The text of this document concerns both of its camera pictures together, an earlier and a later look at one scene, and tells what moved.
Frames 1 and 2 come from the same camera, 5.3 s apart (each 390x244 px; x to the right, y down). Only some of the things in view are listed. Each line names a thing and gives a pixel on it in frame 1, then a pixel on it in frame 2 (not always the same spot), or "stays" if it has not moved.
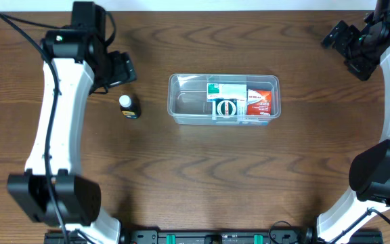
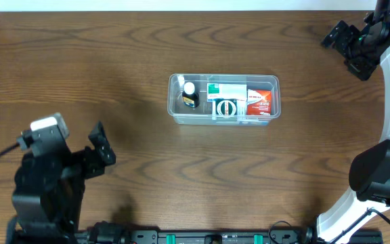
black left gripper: x=123 y=70 -> x=89 y=159
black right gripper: x=345 y=42 stays
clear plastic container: x=223 y=99 stays
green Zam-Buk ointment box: x=226 y=107 stays
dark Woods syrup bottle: x=130 y=106 -> x=189 y=97
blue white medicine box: x=242 y=111 stays
